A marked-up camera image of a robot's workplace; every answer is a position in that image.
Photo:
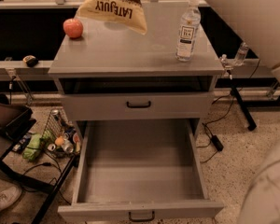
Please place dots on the brown chip bag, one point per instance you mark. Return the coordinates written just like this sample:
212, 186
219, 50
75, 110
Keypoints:
127, 12

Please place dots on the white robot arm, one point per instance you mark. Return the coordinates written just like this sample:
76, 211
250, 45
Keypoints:
257, 22

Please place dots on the grey drawer cabinet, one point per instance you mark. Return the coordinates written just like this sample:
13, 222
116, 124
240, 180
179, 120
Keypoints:
110, 58

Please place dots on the closed grey upper drawer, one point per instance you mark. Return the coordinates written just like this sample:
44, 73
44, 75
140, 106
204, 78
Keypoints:
193, 105

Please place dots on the open grey middle drawer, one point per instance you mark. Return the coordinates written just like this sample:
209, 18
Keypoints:
139, 171

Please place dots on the green bag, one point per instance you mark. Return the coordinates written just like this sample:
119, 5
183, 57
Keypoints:
36, 145

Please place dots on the clear tea bottle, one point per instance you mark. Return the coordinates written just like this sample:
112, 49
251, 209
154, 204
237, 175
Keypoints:
188, 29

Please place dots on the silver can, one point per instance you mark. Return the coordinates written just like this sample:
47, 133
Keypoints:
68, 147

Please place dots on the black power adapter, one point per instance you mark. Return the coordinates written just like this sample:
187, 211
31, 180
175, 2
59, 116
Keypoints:
216, 142

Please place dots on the small clamp fixture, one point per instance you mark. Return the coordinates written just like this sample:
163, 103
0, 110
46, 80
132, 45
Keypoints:
226, 65

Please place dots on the red apple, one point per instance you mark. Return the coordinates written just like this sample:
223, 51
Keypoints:
73, 28

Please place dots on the small water bottle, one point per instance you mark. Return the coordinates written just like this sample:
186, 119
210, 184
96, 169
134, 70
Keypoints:
241, 54

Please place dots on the black stand leg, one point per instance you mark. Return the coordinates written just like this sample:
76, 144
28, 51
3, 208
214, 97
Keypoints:
251, 123

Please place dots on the black tape measure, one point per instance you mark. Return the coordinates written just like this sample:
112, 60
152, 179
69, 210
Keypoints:
30, 61

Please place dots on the white shoe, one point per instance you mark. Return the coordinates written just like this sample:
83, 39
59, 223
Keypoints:
9, 196

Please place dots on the wire basket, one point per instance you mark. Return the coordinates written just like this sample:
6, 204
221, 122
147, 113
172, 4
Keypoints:
59, 128

